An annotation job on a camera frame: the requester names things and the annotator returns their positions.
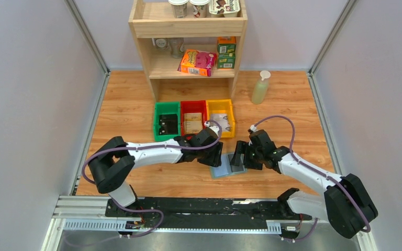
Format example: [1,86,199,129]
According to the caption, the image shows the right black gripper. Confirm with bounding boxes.
[229,141,263,171]

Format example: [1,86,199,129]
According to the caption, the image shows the grey-green card holder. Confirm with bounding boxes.
[210,153,248,179]

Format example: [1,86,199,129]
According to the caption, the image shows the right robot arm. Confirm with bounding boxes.
[230,130,378,238]

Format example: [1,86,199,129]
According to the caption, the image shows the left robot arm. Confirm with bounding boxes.
[83,125,222,217]

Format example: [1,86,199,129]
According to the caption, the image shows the white card in yellow bin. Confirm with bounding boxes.
[209,113,228,122]

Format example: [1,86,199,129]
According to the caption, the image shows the tan cards in red bin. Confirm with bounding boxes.
[183,112,203,134]

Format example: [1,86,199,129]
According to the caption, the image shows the black cards in green bin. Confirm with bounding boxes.
[158,114,179,135]

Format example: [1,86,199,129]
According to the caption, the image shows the yellow plastic bin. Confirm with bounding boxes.
[206,99,236,139]

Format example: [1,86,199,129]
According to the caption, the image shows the red plastic bin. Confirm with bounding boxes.
[180,100,207,135]

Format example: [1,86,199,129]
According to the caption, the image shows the green plastic bin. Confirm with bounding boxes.
[153,102,181,142]

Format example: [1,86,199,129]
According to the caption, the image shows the green soap bottle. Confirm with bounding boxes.
[251,70,271,105]

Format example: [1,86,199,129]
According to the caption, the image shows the orange pink snack box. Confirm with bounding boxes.
[178,49,217,77]

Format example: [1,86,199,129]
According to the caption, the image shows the green orange carton box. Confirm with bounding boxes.
[217,37,237,69]

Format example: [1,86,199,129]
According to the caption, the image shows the clear glass on shelf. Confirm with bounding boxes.
[169,38,185,59]

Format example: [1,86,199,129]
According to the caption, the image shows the wooden shelf unit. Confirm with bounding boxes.
[128,1,248,100]

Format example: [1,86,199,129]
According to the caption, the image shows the glass jar on shelf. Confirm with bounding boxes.
[153,38,169,51]

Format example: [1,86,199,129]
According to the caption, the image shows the middle yogurt cup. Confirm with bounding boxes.
[189,0,209,18]

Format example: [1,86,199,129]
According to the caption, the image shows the yogurt cup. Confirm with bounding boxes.
[189,0,209,18]
[168,0,188,18]

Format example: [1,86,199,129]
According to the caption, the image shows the chocolate pudding pack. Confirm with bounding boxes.
[208,0,240,17]

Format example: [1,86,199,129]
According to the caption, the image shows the left yogurt cup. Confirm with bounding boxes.
[168,0,188,18]

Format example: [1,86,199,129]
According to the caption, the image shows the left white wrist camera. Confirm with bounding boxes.
[204,121,221,136]

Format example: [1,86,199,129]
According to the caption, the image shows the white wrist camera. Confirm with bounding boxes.
[248,124,258,134]
[204,121,221,136]

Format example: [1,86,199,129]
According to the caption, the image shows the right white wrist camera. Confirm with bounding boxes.
[248,124,258,134]

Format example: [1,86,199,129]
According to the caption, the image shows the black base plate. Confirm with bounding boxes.
[105,197,312,230]

